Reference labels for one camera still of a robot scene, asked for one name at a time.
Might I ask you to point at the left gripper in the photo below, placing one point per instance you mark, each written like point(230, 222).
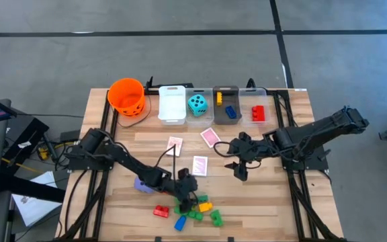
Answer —
point(185, 188)

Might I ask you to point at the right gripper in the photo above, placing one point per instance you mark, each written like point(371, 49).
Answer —
point(247, 148)

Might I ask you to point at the pink playing card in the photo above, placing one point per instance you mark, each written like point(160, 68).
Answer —
point(200, 165)

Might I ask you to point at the red toy block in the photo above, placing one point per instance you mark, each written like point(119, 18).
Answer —
point(161, 211)
point(258, 113)

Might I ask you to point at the red-backed playing card deck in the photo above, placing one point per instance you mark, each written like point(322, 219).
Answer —
point(210, 137)

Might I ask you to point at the blue toy block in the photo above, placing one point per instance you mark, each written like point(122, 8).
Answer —
point(230, 112)
point(180, 223)

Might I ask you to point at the yellow toy block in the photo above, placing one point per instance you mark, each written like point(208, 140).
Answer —
point(219, 98)
point(205, 206)

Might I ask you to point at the teal foam die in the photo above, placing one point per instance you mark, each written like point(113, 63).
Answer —
point(198, 105)

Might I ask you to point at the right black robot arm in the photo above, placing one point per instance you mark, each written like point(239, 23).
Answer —
point(314, 134)

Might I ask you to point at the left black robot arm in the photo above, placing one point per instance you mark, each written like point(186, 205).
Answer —
point(123, 158)

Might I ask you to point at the long green toy block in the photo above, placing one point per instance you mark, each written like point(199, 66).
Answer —
point(195, 215)

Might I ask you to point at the purple foam die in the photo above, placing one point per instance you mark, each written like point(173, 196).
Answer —
point(141, 186)

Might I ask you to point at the clear-wrapped playing card deck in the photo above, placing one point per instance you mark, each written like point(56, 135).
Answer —
point(174, 146)

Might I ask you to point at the clear plastic bin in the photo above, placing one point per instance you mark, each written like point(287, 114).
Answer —
point(247, 101)
point(210, 94)

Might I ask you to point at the grey plastic bin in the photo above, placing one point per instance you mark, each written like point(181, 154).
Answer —
point(237, 97)

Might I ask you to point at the white plastic bin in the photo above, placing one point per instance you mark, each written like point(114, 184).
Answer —
point(172, 104)

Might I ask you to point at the orange pumpkin bucket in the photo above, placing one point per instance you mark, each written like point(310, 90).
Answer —
point(126, 95)

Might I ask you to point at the white paper sheets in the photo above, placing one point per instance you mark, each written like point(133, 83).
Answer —
point(32, 205)

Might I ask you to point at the black equipment stand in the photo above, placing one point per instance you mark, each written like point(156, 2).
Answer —
point(29, 129)

